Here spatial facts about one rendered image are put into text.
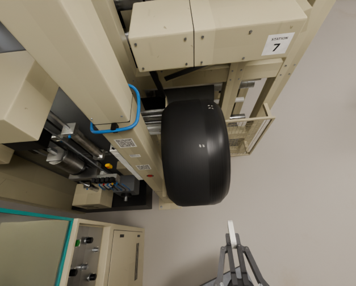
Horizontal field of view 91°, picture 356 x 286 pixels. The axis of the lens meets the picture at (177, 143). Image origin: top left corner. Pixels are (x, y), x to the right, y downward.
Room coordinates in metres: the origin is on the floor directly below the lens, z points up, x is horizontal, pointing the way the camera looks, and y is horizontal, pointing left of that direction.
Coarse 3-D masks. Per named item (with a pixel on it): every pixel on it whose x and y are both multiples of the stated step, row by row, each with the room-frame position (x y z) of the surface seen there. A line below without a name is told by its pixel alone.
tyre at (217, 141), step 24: (168, 120) 0.47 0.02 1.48; (192, 120) 0.44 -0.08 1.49; (216, 120) 0.43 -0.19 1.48; (168, 144) 0.36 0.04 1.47; (192, 144) 0.34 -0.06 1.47; (216, 144) 0.32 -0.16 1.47; (168, 168) 0.27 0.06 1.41; (192, 168) 0.25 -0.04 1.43; (216, 168) 0.23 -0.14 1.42; (168, 192) 0.20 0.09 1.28; (192, 192) 0.17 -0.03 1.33; (216, 192) 0.15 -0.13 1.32
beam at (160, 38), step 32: (160, 0) 0.85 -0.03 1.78; (192, 0) 0.80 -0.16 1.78; (224, 0) 0.76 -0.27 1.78; (256, 0) 0.72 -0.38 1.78; (288, 0) 0.68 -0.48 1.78; (160, 32) 0.63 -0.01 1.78; (192, 32) 0.60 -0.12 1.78; (224, 32) 0.59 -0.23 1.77; (256, 32) 0.58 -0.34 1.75; (288, 32) 0.56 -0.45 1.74; (160, 64) 0.62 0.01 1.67; (192, 64) 0.60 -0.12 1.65
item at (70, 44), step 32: (0, 0) 0.38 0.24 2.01; (32, 0) 0.38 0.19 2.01; (64, 0) 0.38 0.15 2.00; (32, 32) 0.38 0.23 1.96; (64, 32) 0.37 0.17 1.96; (96, 32) 0.44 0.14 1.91; (64, 64) 0.38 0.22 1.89; (96, 64) 0.37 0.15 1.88; (96, 96) 0.38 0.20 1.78; (128, 96) 0.45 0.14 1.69; (128, 160) 0.38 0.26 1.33; (160, 160) 0.48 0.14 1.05; (160, 192) 0.38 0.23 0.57
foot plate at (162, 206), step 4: (160, 200) 0.43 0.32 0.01; (160, 204) 0.38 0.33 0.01; (164, 204) 0.37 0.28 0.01; (168, 204) 0.37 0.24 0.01; (172, 204) 0.36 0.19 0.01; (160, 208) 0.34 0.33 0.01; (164, 208) 0.33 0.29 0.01; (168, 208) 0.32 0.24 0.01; (172, 208) 0.31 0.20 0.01; (176, 208) 0.31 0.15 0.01; (180, 208) 0.30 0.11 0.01
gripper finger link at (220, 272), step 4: (220, 248) -0.04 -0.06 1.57; (224, 248) -0.04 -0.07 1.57; (220, 252) -0.05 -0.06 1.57; (224, 252) -0.05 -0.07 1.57; (220, 256) -0.06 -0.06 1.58; (224, 256) -0.06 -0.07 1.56; (220, 260) -0.07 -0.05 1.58; (224, 260) -0.07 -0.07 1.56; (220, 264) -0.07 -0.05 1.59; (220, 268) -0.08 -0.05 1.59; (220, 272) -0.09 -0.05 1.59; (220, 276) -0.10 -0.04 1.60; (216, 280) -0.10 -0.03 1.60; (220, 280) -0.10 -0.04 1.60; (216, 284) -0.11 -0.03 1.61
